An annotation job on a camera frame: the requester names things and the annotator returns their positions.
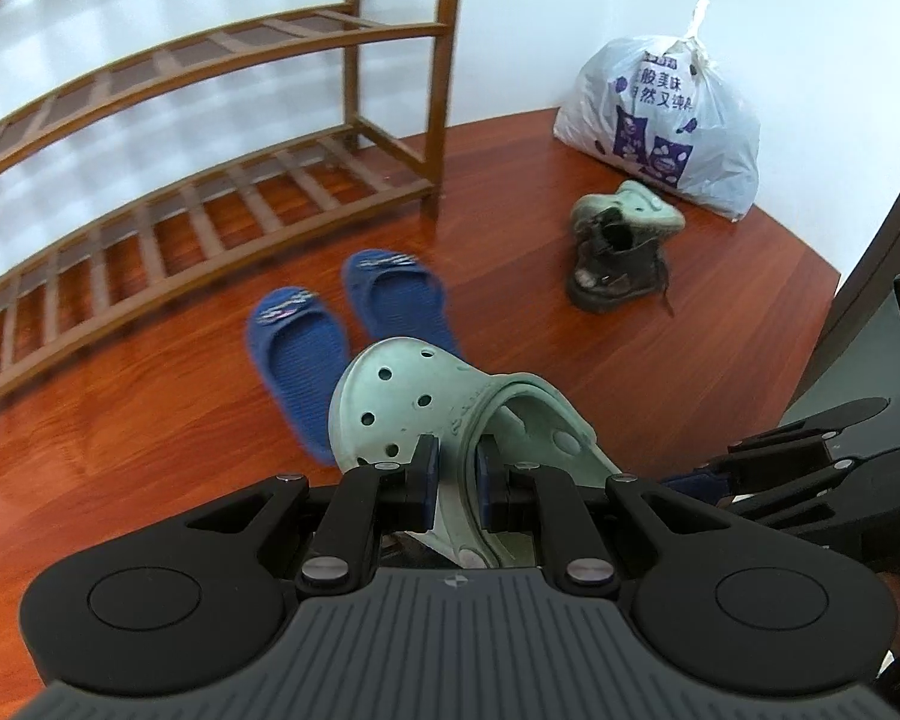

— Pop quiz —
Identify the black boot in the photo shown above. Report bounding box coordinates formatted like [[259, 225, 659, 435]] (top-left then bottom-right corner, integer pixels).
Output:
[[566, 206, 676, 316]]

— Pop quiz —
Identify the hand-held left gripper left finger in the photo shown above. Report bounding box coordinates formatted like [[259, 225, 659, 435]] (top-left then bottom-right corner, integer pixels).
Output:
[[184, 436, 440, 592]]

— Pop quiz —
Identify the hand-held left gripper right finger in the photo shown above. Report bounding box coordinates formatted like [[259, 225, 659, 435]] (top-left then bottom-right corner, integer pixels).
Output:
[[474, 444, 728, 592]]

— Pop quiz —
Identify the dark grey door frame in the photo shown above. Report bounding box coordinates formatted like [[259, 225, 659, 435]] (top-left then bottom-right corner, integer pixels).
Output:
[[784, 139, 900, 421]]

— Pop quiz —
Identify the mint green clog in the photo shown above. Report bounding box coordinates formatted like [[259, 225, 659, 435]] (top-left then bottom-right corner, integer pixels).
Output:
[[570, 180, 687, 241], [328, 339, 623, 571]]

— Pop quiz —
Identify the white printed plastic bag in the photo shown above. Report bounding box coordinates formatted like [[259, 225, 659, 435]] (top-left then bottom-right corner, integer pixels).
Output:
[[553, 0, 762, 222]]

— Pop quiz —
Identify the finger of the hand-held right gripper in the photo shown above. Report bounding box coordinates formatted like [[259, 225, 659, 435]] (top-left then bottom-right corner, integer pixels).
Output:
[[727, 397, 892, 477], [658, 465, 743, 511]]

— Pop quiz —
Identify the wooden shoe rack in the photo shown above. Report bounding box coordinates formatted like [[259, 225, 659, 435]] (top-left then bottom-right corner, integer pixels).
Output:
[[0, 0, 467, 421]]

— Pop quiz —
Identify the blue slipper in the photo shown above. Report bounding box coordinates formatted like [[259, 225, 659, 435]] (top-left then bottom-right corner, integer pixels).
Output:
[[246, 286, 350, 458], [343, 249, 462, 361]]

